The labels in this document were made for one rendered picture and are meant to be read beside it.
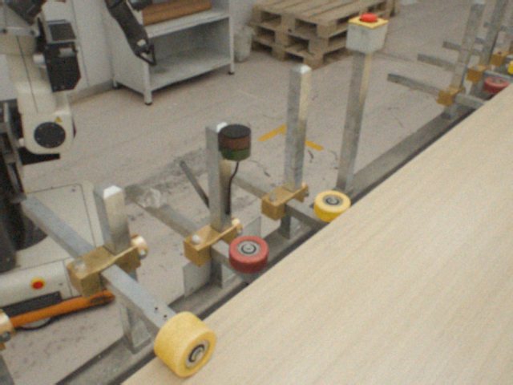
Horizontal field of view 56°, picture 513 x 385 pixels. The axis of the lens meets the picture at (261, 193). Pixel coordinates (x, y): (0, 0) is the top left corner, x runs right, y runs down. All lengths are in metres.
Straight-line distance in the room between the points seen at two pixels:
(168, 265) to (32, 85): 0.97
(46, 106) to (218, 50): 2.67
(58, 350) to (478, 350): 1.56
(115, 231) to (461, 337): 0.61
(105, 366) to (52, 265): 0.95
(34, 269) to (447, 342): 1.50
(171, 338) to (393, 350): 0.36
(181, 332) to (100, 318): 1.39
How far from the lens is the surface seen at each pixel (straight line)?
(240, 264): 0.95
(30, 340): 2.13
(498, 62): 2.42
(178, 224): 1.11
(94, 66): 3.93
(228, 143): 0.89
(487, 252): 1.08
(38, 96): 1.79
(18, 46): 1.77
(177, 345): 0.73
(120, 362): 1.07
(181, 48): 4.36
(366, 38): 1.25
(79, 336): 2.08
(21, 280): 1.97
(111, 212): 0.83
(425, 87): 2.04
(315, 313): 0.87
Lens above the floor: 1.55
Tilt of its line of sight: 35 degrees down
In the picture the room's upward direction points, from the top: 2 degrees clockwise
